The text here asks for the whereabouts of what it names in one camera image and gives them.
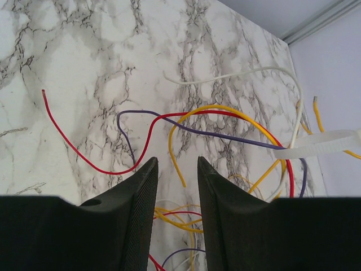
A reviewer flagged yellow loose wire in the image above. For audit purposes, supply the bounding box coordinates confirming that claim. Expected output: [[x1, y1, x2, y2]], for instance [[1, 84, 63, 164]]
[[153, 95, 361, 271]]

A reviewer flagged grey loose wire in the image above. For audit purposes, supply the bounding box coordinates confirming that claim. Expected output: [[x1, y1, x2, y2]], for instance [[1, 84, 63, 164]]
[[162, 65, 305, 271]]

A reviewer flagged white zip tie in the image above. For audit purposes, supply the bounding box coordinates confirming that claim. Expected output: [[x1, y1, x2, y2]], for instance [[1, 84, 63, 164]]
[[274, 129, 360, 160]]

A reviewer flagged purple long wire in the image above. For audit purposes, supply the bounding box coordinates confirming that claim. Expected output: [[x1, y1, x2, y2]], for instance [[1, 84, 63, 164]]
[[116, 110, 308, 271]]

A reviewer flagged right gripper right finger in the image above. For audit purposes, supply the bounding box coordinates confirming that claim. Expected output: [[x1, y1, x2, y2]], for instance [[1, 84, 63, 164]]
[[197, 157, 360, 270]]

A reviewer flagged left aluminium corner post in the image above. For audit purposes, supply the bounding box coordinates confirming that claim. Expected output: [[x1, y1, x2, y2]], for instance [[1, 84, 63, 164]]
[[281, 0, 360, 45]]

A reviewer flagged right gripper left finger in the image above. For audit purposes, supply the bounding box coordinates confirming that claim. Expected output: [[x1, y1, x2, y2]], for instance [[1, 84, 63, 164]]
[[1, 157, 159, 270]]

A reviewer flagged red long wire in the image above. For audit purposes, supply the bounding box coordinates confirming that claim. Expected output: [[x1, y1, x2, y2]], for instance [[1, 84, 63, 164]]
[[41, 89, 295, 271]]

